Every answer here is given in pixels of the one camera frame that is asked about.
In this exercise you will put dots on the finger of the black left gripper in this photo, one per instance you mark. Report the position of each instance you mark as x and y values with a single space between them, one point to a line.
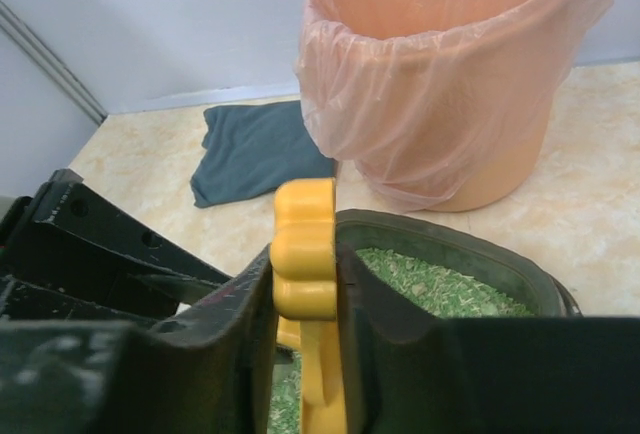
180 277

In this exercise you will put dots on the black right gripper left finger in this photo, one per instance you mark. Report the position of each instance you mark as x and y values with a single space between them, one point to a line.
205 370

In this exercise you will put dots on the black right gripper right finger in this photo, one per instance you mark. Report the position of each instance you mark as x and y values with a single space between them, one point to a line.
536 374

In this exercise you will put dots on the orange trash bin with bag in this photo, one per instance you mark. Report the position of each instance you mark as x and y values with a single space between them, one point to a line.
439 104

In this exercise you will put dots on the dark teal folded cloth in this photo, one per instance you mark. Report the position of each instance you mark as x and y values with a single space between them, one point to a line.
251 150

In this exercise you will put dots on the aluminium frame post left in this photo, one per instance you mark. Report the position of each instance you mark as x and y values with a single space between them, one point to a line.
51 65

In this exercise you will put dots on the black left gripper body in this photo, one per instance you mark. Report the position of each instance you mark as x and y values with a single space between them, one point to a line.
62 258

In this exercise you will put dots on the dark green litter box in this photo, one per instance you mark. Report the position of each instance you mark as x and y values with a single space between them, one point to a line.
450 274

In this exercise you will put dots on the yellow plastic litter scoop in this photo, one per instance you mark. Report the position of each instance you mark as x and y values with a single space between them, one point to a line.
303 259

